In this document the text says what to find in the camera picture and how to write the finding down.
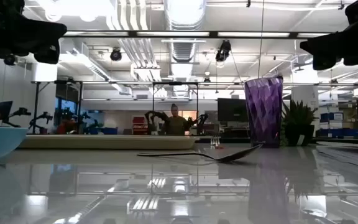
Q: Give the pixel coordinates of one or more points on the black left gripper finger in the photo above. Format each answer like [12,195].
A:
[48,32]
[47,54]

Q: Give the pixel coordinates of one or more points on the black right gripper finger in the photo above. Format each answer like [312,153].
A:
[322,45]
[322,63]

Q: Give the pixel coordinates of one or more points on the purple faceted cup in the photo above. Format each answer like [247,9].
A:
[263,112]

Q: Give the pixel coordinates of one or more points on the metal spoon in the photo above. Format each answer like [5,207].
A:
[235,157]

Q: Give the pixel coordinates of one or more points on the black background robot arm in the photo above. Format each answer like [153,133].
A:
[43,117]
[201,119]
[154,115]
[2,109]

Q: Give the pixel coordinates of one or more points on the beige plastic tray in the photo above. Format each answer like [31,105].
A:
[104,142]

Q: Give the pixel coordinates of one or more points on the blue storage boxes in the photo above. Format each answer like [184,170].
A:
[331,119]

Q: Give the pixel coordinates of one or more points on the small potted green plant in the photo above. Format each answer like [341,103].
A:
[298,133]

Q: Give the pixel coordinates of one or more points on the illustrated book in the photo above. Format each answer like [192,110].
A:
[346,144]

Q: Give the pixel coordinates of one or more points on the red storage shelf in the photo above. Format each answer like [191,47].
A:
[139,124]

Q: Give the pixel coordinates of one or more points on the person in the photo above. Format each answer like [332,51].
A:
[176,124]

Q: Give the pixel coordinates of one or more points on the black hanging camera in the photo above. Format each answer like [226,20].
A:
[116,55]
[223,51]

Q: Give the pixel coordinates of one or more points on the black overhead frame bar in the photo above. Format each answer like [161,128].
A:
[213,34]

